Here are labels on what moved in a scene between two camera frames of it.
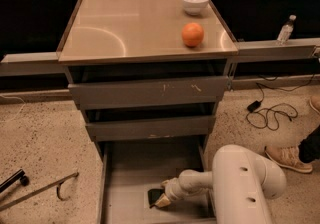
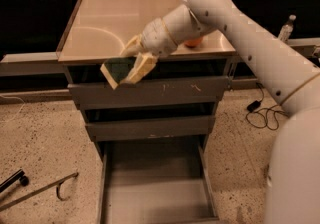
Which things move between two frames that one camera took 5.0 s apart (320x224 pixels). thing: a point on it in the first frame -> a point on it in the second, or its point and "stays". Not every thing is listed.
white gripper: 173,190 -> 156,38
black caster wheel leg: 11,180 stays
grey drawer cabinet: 148,68 stays
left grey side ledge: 32,64 stays
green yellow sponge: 153,195 -> 116,69
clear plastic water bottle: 285,33 stays
